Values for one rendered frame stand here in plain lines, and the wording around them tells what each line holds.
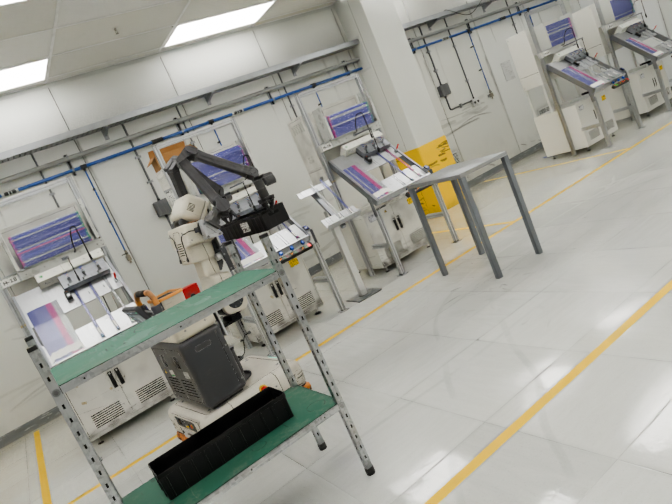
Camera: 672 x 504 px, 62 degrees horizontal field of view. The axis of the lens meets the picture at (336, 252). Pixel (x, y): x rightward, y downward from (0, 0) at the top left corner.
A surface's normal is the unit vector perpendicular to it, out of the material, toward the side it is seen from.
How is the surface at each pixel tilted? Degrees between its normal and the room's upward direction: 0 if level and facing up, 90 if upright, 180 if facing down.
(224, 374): 90
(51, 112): 90
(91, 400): 90
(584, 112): 90
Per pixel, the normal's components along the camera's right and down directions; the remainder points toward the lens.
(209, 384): 0.58, -0.11
